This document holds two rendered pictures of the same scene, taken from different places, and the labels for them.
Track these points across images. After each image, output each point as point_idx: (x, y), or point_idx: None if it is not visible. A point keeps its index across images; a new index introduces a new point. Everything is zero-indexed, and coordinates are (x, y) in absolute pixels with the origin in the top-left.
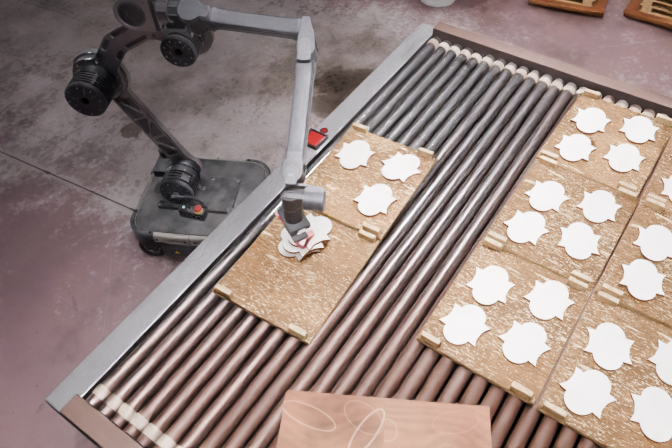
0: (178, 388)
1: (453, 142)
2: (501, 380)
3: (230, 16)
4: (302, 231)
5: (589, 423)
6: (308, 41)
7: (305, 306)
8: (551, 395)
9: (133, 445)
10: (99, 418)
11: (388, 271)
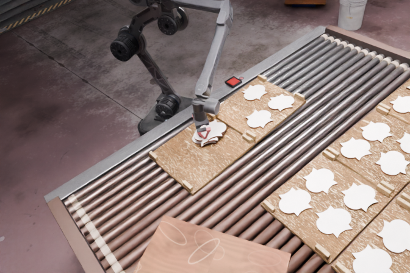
0: (113, 205)
1: (320, 92)
2: (310, 242)
3: None
4: None
5: None
6: (224, 13)
7: (197, 172)
8: (344, 259)
9: (75, 230)
10: (64, 211)
11: (255, 161)
